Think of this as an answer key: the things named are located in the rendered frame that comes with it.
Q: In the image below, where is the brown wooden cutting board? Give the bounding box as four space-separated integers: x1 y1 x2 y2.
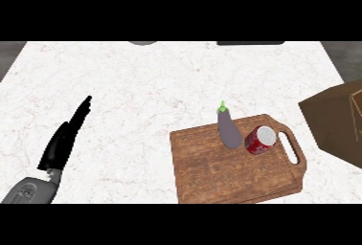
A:
169 113 309 205

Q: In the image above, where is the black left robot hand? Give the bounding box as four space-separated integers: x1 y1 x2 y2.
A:
37 95 93 171

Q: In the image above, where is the purple eggplant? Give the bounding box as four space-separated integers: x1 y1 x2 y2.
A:
214 100 247 150

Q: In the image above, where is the grey rounded object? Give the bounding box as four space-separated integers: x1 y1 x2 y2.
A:
129 40 158 47

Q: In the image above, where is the red can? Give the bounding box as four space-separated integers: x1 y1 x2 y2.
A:
244 124 279 156

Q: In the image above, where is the brown cardboard box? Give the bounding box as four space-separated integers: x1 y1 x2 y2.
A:
297 79 362 169

